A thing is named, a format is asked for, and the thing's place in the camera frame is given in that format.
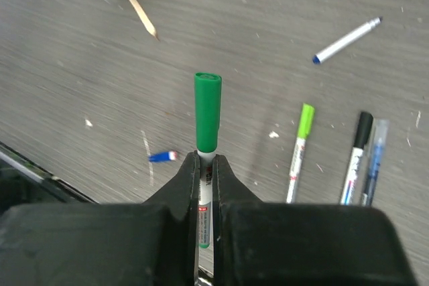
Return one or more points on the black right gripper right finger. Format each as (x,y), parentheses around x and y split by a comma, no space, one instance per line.
(265,243)

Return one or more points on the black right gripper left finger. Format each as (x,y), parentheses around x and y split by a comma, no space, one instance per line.
(81,243)

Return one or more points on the white marker lime end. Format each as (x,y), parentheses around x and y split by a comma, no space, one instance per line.
(304,129)

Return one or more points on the white marker black end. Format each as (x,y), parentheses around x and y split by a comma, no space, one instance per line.
(362,135)

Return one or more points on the dark green pen cap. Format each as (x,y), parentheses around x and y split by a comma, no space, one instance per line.
(207,94)

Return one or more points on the blue transparent gel pen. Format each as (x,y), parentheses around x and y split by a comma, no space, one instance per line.
(377,150)

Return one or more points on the white marker blue end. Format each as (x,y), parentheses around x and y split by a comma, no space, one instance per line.
(346,40)

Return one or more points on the white marker dark green end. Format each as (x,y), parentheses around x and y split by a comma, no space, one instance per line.
(205,198)

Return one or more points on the small blue pen cap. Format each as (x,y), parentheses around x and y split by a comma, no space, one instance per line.
(163,157)

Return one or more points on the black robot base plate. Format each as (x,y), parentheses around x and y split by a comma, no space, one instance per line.
(25,182)

